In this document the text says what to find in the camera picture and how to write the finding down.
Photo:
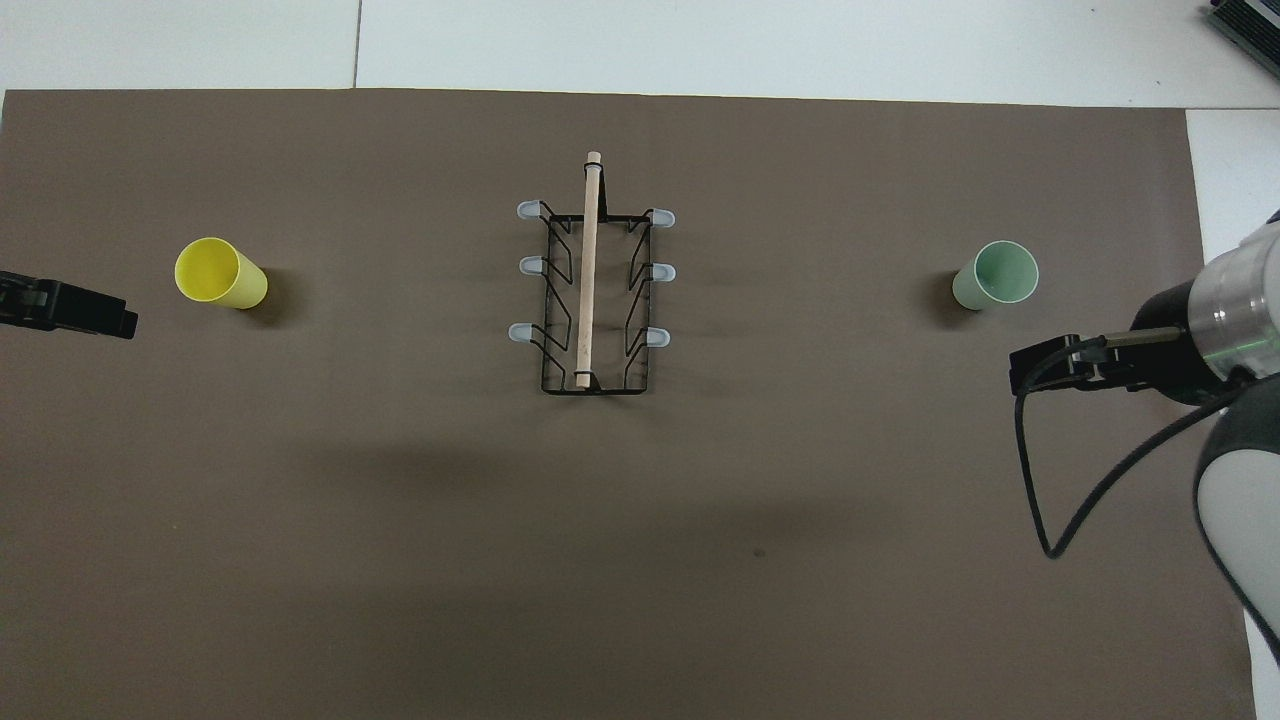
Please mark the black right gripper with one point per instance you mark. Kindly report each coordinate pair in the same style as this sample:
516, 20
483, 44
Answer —
1165, 350

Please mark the pale green plastic cup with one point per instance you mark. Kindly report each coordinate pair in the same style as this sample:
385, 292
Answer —
975, 290

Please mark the brown table mat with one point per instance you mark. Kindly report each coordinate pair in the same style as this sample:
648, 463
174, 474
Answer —
400, 520

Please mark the grey ribbed device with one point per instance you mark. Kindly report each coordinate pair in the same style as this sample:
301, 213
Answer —
1250, 25

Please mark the yellow plastic cup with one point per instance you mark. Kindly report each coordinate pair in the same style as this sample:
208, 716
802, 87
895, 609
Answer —
240, 285

